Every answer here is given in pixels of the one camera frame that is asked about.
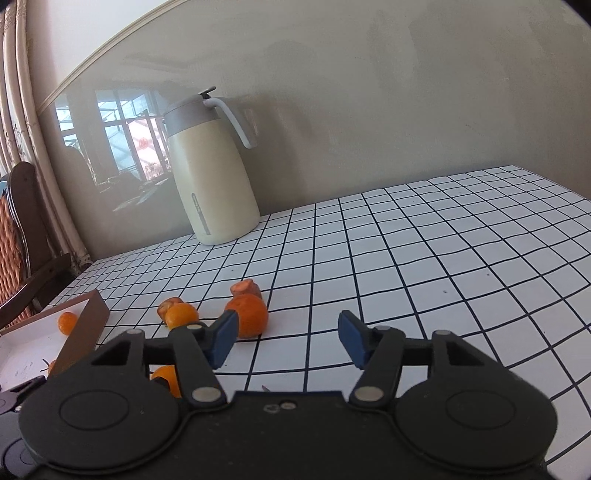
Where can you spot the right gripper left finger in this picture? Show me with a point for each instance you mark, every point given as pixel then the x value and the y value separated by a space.
pixel 105 415

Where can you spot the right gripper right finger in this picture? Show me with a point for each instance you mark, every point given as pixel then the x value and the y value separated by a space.
pixel 451 403

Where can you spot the small orange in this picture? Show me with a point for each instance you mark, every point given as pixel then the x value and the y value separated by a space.
pixel 166 376

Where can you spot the orange mandarin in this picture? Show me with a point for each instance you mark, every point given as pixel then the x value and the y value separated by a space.
pixel 66 322
pixel 252 315

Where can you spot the brownish carrot chunk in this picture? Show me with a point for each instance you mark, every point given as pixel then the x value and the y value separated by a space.
pixel 165 305

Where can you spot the yellow-orange kumquat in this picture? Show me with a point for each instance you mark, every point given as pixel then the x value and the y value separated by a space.
pixel 180 314

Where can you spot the small carrot chunk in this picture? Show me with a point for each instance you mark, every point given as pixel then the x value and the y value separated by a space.
pixel 246 287

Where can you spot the brown cardboard box tray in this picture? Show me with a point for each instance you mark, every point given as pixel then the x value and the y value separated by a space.
pixel 28 347

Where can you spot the checkered white tablecloth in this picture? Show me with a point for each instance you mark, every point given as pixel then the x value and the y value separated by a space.
pixel 501 257

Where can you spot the wooden sofa orange cushion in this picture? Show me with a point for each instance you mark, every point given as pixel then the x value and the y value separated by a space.
pixel 33 268

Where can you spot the cream thermos jug grey lid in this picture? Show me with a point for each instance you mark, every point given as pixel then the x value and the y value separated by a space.
pixel 207 167

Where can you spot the beige patterned curtain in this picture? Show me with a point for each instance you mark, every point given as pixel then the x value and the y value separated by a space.
pixel 21 136

